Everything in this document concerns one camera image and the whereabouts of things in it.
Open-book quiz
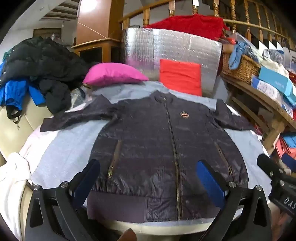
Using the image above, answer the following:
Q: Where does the grey blanket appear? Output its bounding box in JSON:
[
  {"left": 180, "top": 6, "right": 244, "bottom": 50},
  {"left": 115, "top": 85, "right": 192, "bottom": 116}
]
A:
[{"left": 30, "top": 80, "right": 273, "bottom": 232}]

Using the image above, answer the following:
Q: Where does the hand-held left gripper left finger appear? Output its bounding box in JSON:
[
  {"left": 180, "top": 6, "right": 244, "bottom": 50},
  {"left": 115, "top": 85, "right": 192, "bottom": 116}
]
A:
[{"left": 25, "top": 159, "right": 100, "bottom": 241}]

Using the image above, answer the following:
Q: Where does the pink pillow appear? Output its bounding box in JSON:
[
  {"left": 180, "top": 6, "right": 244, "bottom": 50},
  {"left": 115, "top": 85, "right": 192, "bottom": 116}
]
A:
[{"left": 83, "top": 62, "right": 149, "bottom": 86}]

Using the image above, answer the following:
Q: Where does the silver insulation mat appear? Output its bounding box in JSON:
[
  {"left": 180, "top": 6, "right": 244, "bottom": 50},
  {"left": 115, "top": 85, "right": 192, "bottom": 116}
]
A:
[{"left": 122, "top": 28, "right": 222, "bottom": 98}]

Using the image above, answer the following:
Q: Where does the wooden table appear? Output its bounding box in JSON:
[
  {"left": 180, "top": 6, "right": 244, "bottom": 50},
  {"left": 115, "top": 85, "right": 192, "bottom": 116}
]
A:
[{"left": 221, "top": 72, "right": 296, "bottom": 156}]

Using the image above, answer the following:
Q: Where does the wicker basket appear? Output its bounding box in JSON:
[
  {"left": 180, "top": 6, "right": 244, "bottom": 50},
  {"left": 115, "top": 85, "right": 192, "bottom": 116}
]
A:
[{"left": 222, "top": 53, "right": 262, "bottom": 84}]

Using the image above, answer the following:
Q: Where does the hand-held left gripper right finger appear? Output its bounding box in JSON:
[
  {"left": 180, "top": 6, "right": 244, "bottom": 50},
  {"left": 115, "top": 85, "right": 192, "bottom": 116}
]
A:
[{"left": 183, "top": 160, "right": 272, "bottom": 241}]

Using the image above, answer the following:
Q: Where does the blue jacket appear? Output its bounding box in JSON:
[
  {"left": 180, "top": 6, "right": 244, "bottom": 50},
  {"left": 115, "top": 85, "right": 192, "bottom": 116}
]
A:
[{"left": 0, "top": 79, "right": 47, "bottom": 112}]

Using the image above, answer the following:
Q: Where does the clear plastic bag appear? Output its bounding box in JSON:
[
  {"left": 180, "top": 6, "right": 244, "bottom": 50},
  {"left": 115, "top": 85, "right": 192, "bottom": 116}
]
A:
[{"left": 69, "top": 86, "right": 94, "bottom": 109}]

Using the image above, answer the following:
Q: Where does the pile of dark coats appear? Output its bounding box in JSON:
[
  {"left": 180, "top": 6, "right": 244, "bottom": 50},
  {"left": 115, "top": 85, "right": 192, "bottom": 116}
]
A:
[{"left": 0, "top": 36, "right": 97, "bottom": 114}]

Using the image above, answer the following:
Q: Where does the white cloth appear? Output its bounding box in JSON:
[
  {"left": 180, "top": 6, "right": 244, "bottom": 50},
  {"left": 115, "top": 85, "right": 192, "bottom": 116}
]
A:
[{"left": 0, "top": 152, "right": 33, "bottom": 241}]

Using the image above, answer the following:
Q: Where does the light blue cloth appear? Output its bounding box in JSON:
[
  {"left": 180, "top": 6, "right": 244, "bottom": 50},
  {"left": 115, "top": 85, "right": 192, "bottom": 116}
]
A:
[{"left": 229, "top": 42, "right": 249, "bottom": 70}]

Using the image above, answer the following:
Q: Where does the red fluffy blanket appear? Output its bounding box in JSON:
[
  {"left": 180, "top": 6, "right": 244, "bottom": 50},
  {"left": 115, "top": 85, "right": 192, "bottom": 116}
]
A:
[{"left": 144, "top": 14, "right": 228, "bottom": 41}]

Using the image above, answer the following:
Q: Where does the dark navy quilted jacket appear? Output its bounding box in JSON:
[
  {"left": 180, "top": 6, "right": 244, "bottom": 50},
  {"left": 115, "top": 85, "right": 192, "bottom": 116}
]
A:
[{"left": 40, "top": 90, "right": 255, "bottom": 222}]

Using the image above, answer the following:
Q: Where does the red-orange pillow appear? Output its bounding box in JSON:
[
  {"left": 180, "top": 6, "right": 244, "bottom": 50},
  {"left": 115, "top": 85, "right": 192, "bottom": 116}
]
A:
[{"left": 159, "top": 59, "right": 203, "bottom": 96}]

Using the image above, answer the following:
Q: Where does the white patterned box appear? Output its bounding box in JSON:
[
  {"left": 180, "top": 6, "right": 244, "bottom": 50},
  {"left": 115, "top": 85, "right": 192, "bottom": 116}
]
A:
[{"left": 251, "top": 76, "right": 286, "bottom": 103}]

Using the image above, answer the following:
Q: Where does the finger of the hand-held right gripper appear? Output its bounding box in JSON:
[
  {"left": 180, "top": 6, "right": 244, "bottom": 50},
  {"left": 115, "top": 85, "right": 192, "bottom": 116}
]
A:
[{"left": 257, "top": 153, "right": 286, "bottom": 180}]

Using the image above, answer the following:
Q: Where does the wooden stair railing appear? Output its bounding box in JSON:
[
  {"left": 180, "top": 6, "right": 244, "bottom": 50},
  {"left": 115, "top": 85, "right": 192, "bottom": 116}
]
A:
[{"left": 119, "top": 0, "right": 296, "bottom": 50}]

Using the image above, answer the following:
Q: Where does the wooden cabinet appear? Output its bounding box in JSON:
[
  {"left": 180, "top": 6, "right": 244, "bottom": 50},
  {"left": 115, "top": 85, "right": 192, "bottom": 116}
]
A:
[{"left": 70, "top": 0, "right": 125, "bottom": 64}]

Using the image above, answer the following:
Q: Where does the white bed sheet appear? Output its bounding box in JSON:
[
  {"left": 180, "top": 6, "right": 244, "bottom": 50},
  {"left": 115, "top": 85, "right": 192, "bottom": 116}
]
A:
[{"left": 18, "top": 102, "right": 89, "bottom": 159}]

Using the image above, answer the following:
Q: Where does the cream sofa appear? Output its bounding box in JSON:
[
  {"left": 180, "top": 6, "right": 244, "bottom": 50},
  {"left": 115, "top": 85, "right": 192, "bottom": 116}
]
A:
[{"left": 0, "top": 97, "right": 53, "bottom": 163}]

